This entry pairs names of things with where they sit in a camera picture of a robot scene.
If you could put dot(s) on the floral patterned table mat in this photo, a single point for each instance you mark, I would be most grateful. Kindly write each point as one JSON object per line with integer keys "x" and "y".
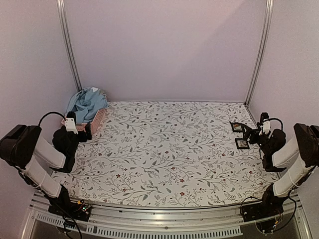
{"x": 167, "y": 154}

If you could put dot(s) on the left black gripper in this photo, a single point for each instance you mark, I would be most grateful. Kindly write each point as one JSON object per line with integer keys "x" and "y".
{"x": 83, "y": 138}

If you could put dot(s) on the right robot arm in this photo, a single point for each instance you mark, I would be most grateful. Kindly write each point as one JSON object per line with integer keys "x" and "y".
{"x": 298, "y": 157}

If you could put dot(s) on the black brooch frame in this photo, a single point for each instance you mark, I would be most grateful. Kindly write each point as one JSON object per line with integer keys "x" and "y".
{"x": 241, "y": 143}
{"x": 236, "y": 127}

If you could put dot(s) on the right aluminium frame post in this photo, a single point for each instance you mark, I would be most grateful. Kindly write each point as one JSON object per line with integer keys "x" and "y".
{"x": 261, "y": 50}

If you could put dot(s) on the left aluminium frame post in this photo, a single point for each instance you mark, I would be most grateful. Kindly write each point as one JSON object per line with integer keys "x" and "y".
{"x": 68, "y": 45}

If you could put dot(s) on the aluminium frame post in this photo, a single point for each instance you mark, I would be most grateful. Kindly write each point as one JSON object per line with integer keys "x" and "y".
{"x": 261, "y": 50}
{"x": 68, "y": 45}

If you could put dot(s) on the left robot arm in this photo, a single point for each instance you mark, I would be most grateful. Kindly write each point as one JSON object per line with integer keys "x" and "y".
{"x": 25, "y": 149}

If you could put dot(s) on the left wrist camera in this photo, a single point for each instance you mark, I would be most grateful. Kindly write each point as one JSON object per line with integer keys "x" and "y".
{"x": 70, "y": 123}

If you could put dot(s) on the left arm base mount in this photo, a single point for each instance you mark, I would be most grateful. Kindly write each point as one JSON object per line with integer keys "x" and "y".
{"x": 78, "y": 211}

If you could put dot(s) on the pink perforated plastic basket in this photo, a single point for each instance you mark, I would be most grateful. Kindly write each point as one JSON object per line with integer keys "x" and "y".
{"x": 94, "y": 122}

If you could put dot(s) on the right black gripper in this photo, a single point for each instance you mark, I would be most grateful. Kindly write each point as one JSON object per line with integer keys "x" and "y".
{"x": 255, "y": 133}

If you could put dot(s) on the front aluminium rail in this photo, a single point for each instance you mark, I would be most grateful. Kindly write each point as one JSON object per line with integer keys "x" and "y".
{"x": 110, "y": 221}

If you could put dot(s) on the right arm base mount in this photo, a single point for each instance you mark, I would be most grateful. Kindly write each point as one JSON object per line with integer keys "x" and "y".
{"x": 260, "y": 210}

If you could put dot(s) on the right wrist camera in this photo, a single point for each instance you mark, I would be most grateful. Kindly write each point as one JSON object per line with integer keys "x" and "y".
{"x": 264, "y": 123}

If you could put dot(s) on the light blue t-shirt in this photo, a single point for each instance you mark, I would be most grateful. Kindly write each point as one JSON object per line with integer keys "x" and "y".
{"x": 86, "y": 103}

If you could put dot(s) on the far black brooch frame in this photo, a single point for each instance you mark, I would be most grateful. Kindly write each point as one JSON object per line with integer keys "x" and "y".
{"x": 236, "y": 127}

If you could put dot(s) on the near black brooch frame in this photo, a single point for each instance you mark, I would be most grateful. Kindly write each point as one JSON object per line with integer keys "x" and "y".
{"x": 241, "y": 143}

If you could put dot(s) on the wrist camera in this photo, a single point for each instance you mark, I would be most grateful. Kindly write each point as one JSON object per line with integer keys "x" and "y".
{"x": 70, "y": 123}
{"x": 264, "y": 123}

